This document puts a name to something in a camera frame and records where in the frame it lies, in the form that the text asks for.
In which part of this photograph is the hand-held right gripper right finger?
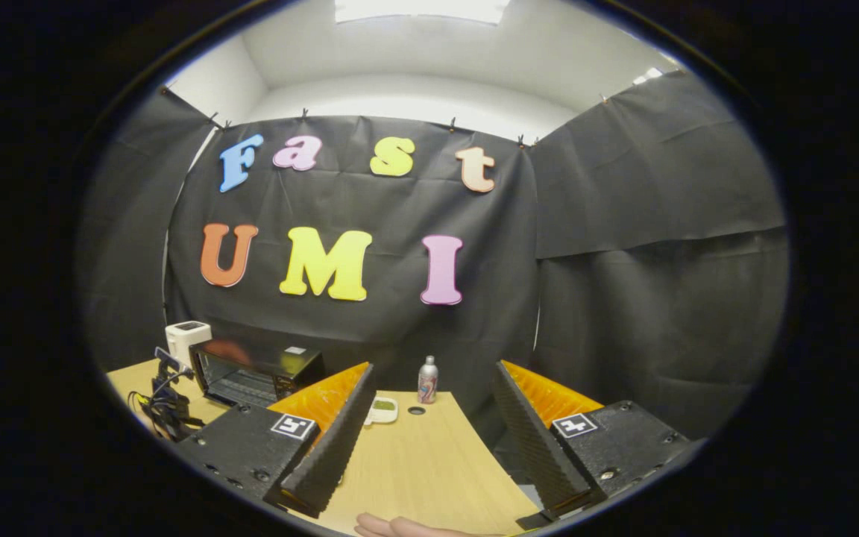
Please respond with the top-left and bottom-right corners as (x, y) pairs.
(491, 360), (693, 523)

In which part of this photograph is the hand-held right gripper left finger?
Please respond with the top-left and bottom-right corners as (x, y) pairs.
(174, 362), (378, 519)

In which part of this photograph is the black electric oven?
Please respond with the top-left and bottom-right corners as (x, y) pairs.
(189, 338), (327, 409)

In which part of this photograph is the white toaster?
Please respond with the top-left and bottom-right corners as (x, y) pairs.
(165, 321), (213, 371)

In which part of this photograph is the white compartment snack tray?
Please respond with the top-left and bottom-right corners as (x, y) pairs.
(364, 397), (400, 426)

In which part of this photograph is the silver drink bottle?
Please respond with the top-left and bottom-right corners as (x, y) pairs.
(418, 356), (439, 405)

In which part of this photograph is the black backdrop cloth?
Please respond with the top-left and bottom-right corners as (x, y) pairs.
(75, 71), (790, 448)

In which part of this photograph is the large ceiling light panel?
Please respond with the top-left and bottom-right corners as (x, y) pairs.
(335, 0), (511, 25)

